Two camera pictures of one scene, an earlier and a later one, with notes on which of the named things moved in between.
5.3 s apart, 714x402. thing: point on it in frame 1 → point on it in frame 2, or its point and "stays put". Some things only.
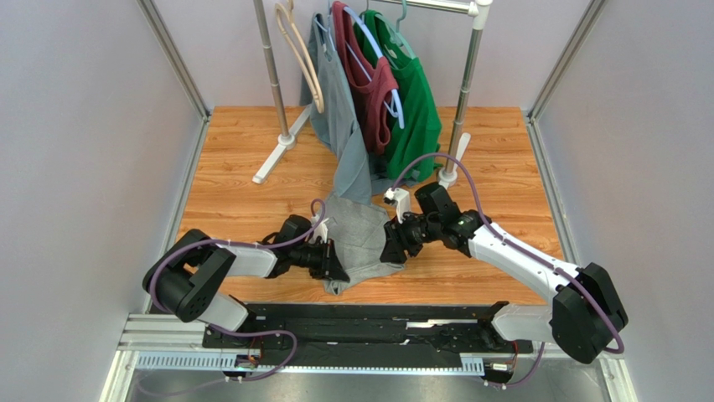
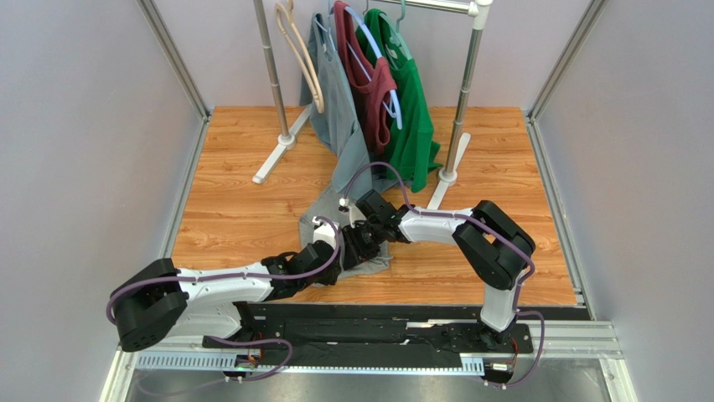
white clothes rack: [458, 141] stays put
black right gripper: [398, 238] → [361, 228]
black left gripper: [329, 266] → [329, 275]
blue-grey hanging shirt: [325, 90] stays put
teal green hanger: [397, 38] stays put
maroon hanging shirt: [372, 79] stays put
